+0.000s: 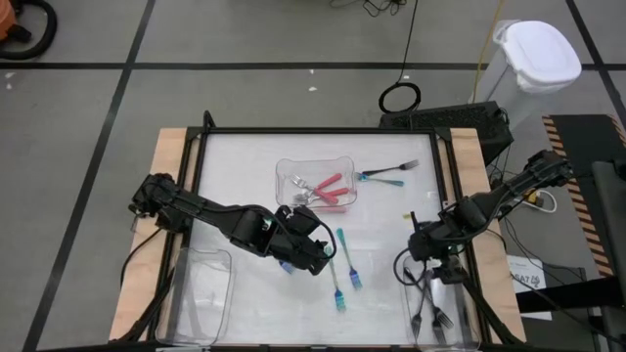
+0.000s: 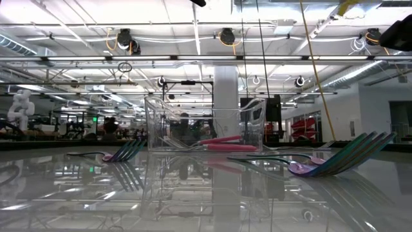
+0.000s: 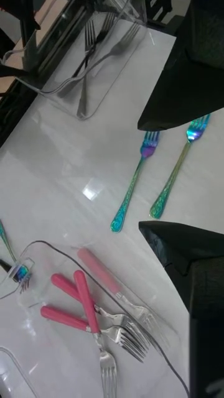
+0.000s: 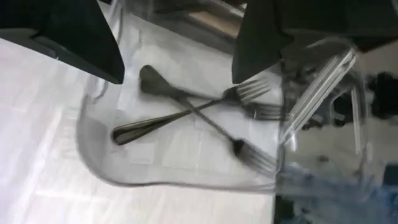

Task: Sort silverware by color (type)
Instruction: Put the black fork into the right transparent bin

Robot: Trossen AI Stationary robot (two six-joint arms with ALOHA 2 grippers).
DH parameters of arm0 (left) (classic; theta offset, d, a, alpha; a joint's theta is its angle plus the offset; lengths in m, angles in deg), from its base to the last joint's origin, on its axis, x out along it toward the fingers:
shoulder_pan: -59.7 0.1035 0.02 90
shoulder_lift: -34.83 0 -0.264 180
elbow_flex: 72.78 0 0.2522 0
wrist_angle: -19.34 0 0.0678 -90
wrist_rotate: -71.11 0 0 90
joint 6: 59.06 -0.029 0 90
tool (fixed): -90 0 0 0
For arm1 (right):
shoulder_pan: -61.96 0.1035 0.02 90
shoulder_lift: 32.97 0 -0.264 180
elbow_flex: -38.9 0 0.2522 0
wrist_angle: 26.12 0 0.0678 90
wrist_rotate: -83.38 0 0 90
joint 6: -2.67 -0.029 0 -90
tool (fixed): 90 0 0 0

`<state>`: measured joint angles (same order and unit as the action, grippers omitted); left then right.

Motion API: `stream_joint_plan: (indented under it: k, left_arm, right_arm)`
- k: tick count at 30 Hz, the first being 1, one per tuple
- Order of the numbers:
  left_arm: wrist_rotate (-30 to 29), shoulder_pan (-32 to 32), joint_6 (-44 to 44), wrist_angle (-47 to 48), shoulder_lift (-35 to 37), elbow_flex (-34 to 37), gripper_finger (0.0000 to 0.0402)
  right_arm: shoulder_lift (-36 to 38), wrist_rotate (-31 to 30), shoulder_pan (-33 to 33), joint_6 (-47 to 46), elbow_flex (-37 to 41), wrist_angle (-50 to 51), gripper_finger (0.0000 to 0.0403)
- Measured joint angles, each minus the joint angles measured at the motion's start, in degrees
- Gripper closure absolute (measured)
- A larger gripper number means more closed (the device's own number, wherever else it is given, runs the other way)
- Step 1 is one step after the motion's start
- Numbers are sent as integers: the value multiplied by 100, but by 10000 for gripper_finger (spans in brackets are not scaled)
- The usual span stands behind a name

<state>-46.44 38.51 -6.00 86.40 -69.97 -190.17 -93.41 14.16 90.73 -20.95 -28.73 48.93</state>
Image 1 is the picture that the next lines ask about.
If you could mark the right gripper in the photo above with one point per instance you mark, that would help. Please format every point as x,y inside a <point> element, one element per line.
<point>435,242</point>

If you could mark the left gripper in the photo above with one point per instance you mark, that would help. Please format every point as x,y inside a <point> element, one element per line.
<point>303,244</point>

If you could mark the teal iridescent fork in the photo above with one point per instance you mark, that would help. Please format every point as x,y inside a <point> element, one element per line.
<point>344,247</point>
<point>386,181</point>
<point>287,267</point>
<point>341,300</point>

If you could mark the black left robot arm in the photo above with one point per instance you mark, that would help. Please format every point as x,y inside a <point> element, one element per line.
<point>210,210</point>

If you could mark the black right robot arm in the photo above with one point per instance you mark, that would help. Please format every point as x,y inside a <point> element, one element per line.
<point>508,190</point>

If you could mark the clear plastic bin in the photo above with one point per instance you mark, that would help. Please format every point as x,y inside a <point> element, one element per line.
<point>460,318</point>
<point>313,166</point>
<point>195,303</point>

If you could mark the white paper sheet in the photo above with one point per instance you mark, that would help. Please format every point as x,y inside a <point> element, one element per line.
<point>525,271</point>

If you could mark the yellow plug connector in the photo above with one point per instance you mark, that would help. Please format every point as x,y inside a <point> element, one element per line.
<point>532,195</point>

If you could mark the black metal beam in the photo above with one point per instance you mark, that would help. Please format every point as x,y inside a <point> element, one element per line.
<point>567,294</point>

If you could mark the black mat with striped edge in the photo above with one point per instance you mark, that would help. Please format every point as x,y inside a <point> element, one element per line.
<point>596,137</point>

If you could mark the white lidded trash can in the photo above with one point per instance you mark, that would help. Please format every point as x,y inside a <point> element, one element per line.
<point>538,54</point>

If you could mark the orange vacuum cleaner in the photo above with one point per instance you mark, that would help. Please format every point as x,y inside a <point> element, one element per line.
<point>5,17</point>

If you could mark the silver metal bracket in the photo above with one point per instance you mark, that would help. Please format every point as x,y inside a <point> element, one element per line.
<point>446,204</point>

